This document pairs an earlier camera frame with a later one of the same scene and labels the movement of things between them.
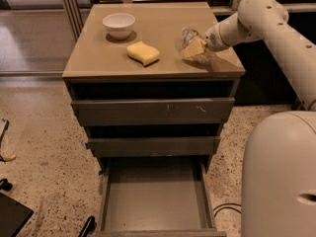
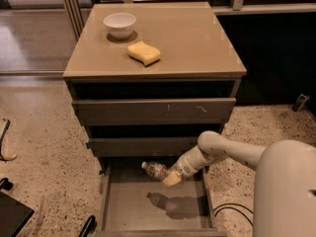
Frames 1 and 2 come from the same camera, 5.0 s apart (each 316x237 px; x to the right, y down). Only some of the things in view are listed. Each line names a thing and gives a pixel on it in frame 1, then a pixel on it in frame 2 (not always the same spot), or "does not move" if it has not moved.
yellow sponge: x=142 y=53 does not move
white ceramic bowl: x=118 y=25 does not move
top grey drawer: x=153 y=112 does not move
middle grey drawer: x=153 y=146 does not move
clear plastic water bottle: x=189 y=35 -> x=155 y=170
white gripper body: x=213 y=40 -> x=183 y=167
